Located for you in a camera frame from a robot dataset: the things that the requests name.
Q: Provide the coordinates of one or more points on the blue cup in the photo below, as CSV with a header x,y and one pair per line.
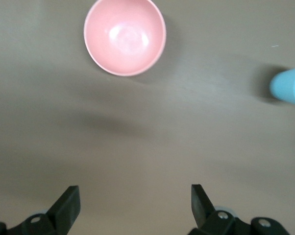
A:
x,y
287,85

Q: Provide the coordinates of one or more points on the brown table mat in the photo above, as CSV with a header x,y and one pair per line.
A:
x,y
147,134

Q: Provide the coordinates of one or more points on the pink bowl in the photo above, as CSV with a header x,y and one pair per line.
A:
x,y
125,36

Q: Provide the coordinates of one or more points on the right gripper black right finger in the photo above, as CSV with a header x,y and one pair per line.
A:
x,y
202,210

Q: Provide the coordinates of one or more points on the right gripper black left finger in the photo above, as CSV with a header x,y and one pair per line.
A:
x,y
64,210

